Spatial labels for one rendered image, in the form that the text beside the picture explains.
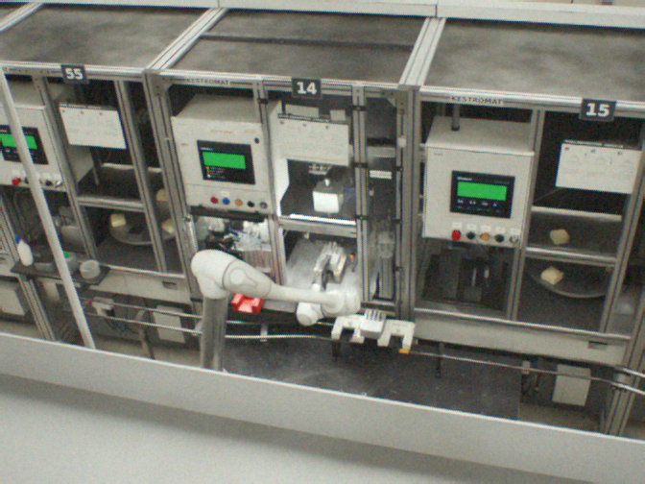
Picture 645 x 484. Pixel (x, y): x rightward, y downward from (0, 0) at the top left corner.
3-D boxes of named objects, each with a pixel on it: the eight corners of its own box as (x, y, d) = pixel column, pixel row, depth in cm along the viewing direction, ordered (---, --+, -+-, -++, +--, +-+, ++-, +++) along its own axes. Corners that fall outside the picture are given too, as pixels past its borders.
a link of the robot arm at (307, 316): (307, 307, 346) (333, 305, 341) (298, 330, 334) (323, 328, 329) (299, 290, 341) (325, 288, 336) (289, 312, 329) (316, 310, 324)
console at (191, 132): (184, 208, 341) (167, 120, 313) (207, 176, 363) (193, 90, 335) (270, 218, 331) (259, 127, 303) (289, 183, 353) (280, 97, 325)
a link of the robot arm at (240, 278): (276, 276, 293) (250, 264, 300) (254, 265, 277) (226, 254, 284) (263, 305, 292) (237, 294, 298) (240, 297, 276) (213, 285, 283)
